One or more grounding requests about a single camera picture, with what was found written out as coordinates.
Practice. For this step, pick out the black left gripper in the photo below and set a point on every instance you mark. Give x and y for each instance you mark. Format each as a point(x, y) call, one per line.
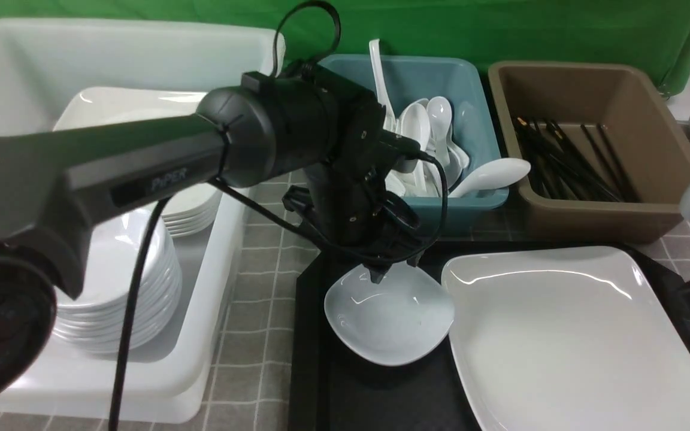
point(346, 207)

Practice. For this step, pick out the upright white spoon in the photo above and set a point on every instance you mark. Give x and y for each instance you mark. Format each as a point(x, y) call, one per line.
point(380, 84)

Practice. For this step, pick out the bundle of black chopsticks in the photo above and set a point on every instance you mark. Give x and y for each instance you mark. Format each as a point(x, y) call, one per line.
point(559, 170)

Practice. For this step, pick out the pile of white spoons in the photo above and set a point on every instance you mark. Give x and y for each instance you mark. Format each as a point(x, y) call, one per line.
point(429, 122)

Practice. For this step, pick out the black serving tray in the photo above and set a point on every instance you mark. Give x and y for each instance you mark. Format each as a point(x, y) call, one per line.
point(333, 389)

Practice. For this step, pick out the brown plastic bin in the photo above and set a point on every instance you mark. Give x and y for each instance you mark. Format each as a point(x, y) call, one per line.
point(653, 148)

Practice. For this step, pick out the white spoon over bin edge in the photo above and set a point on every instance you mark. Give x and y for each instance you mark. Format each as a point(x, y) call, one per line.
point(496, 174)

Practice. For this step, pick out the white square bowl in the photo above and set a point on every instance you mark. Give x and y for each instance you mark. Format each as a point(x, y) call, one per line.
point(391, 323)

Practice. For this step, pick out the green backdrop cloth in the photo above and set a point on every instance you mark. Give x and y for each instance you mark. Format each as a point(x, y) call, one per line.
point(653, 36)

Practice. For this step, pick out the large white rice plate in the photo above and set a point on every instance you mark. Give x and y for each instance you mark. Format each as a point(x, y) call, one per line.
point(566, 339)

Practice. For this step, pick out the stack of white bowls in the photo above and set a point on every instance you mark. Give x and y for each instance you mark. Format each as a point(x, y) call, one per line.
point(93, 322)

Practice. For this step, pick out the large white plastic tub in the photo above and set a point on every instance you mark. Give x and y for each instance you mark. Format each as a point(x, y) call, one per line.
point(44, 63)

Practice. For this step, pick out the stack of white square plates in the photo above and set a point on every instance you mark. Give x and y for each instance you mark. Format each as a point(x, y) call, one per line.
point(188, 212)

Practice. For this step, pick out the teal plastic bin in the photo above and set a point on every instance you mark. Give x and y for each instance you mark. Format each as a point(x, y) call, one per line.
point(410, 78)

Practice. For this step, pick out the grey checked tablecloth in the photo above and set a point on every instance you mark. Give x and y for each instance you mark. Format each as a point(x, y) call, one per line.
point(247, 384)

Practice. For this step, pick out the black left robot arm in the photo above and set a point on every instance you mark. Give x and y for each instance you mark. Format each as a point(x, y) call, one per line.
point(305, 147)

